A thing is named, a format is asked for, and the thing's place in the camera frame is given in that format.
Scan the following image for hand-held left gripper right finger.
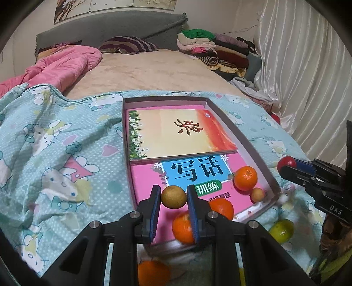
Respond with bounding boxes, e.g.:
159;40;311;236
187;185;317;286

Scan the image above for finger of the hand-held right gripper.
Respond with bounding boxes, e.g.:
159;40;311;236
295;159;346;180
280;164;317;193

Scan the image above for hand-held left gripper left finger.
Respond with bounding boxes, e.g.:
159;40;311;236
41;185;162;286

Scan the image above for small orange mandarin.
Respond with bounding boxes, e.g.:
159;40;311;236
233;166;258;191
172;212;196;245

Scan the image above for red cherry tomato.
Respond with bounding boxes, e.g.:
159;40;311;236
277;156;297;172

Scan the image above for tan longan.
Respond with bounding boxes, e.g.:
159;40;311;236
250;187;266;203
161;185;187;209

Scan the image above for large orange mandarin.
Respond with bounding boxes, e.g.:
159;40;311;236
209;197;235;220
137;260;171;286

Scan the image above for grey cardboard box tray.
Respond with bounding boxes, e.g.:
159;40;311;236
122;96;281;249

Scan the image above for person's right hand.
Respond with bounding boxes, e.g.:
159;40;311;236
320;215;339;256

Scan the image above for pink book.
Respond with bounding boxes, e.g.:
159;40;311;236
125;104;268;242

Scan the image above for small green citrus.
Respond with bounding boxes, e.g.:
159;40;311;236
268;219;295;244

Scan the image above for yellow orange book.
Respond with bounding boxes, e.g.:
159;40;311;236
127;108;238;161

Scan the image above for white satin curtain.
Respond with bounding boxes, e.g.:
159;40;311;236
253;0;352;168

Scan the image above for white crumpled cloth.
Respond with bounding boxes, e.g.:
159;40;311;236
230;77;277;102

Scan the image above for blue cartoon print blanket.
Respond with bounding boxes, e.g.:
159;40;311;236
0;82;317;286

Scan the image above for beige bed sheet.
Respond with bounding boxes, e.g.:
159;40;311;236
64;49;245;99

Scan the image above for pile of folded clothes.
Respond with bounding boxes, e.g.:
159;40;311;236
176;28;262;80

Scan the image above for striped purple pillow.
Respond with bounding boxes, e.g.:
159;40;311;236
98;37;158;53

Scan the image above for pink quilt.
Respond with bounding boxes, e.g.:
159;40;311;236
0;45;103;97

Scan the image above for grey headboard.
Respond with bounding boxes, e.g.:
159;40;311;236
35;12;189;53

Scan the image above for dark red floral pillow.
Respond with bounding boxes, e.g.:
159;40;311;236
37;41;83;55

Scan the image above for pale wall picture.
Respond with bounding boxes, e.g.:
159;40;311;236
91;0;135;7

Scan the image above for tree branch wall picture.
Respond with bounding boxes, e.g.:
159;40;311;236
55;0;92;18

